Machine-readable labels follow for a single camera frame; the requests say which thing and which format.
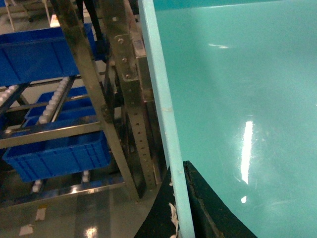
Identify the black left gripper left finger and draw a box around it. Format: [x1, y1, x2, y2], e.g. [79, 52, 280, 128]
[135, 169, 179, 238]

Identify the steel shelf upright post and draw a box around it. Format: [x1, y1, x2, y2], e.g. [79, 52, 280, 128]
[100, 0, 156, 189]

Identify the turquoise plastic bin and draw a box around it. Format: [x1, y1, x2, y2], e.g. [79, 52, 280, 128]
[139, 0, 317, 238]

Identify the blue ribbed crate lower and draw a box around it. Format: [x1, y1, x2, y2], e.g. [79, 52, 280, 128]
[2, 131, 111, 182]

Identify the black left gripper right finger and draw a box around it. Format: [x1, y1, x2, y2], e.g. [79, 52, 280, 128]
[183, 161, 256, 238]

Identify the blue bin upper shelf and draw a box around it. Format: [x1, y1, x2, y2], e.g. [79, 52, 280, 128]
[0, 23, 100, 87]

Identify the roller conveyor track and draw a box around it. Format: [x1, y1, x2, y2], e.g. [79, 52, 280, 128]
[0, 76, 76, 124]

